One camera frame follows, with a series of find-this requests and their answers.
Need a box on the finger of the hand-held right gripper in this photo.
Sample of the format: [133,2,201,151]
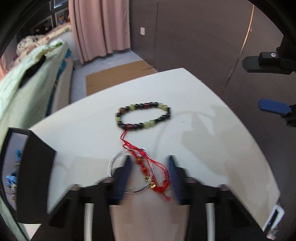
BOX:
[258,99,296,127]
[242,35,296,75]

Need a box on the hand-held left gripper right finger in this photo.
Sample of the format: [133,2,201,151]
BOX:
[167,155,269,241]

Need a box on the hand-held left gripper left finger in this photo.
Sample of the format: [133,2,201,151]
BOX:
[30,155,133,241]

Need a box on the red string bracelet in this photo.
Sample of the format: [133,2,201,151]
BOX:
[120,130,173,202]

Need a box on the silver bangle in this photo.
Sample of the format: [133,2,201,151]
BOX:
[108,147,155,194]

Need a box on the dark and green bead bracelet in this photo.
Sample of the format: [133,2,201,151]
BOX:
[115,101,173,131]

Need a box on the black box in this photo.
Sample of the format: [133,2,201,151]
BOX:
[0,127,57,225]

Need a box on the dark brown wardrobe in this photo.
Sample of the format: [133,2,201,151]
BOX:
[129,0,296,163]

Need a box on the flat cardboard sheet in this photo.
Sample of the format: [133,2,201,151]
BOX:
[85,60,158,96]

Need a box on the white object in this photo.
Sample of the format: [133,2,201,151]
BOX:
[262,205,285,234]

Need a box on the bed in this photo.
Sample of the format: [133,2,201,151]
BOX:
[0,39,75,151]

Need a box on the black cloth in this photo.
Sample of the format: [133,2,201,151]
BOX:
[18,55,47,88]

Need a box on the light green duvet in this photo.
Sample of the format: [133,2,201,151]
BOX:
[0,44,55,95]

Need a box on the wide pink curtain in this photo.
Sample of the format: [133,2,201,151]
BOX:
[69,0,132,65]

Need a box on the cartoon print quilt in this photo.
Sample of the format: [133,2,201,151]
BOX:
[45,23,71,41]

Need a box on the black and white printed blanket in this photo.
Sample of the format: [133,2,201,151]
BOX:
[16,35,50,56]

